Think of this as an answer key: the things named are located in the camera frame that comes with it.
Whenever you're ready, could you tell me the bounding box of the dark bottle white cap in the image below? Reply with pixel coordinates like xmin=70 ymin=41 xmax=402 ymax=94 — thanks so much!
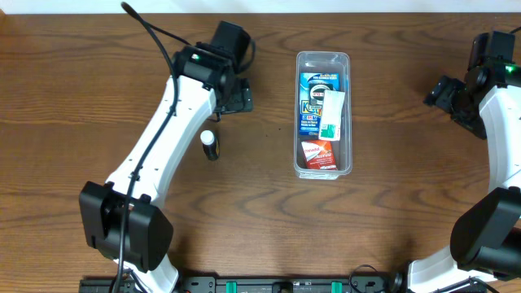
xmin=200 ymin=130 xmax=220 ymax=161

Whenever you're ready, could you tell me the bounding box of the white green Panadol box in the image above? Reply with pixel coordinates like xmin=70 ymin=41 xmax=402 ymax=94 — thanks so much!
xmin=318 ymin=90 xmax=345 ymax=142

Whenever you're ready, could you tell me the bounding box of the clear plastic container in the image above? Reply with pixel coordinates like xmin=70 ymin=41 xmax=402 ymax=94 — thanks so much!
xmin=293 ymin=51 xmax=352 ymax=180

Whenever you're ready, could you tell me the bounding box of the blue Kool Fever box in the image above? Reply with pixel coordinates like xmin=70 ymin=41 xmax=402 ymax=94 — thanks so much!
xmin=298 ymin=72 xmax=340 ymax=136

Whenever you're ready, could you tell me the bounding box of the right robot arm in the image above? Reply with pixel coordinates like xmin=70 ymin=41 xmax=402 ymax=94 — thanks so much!
xmin=391 ymin=30 xmax=520 ymax=292

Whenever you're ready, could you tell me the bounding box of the red Panadol box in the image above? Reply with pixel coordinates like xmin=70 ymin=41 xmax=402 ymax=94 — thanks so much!
xmin=301 ymin=140 xmax=337 ymax=170

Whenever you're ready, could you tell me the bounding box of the black mounting rail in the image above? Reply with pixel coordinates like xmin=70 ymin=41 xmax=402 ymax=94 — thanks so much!
xmin=78 ymin=275 xmax=490 ymax=293

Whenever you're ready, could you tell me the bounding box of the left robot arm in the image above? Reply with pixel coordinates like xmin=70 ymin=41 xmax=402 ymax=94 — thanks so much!
xmin=79 ymin=21 xmax=255 ymax=292

